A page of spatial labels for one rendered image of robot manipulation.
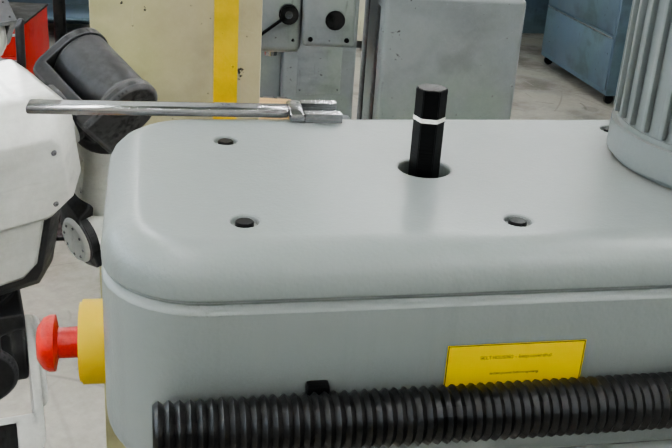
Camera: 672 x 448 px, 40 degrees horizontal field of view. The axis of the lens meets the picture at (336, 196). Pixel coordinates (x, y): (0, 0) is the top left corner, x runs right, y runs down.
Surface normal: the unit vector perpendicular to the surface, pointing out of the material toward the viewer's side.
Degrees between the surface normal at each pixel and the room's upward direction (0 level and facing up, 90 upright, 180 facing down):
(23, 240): 98
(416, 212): 0
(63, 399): 0
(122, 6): 90
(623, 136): 90
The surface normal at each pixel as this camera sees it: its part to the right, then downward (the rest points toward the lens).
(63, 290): 0.06, -0.92
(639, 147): -0.94, 0.07
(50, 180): 0.65, 0.44
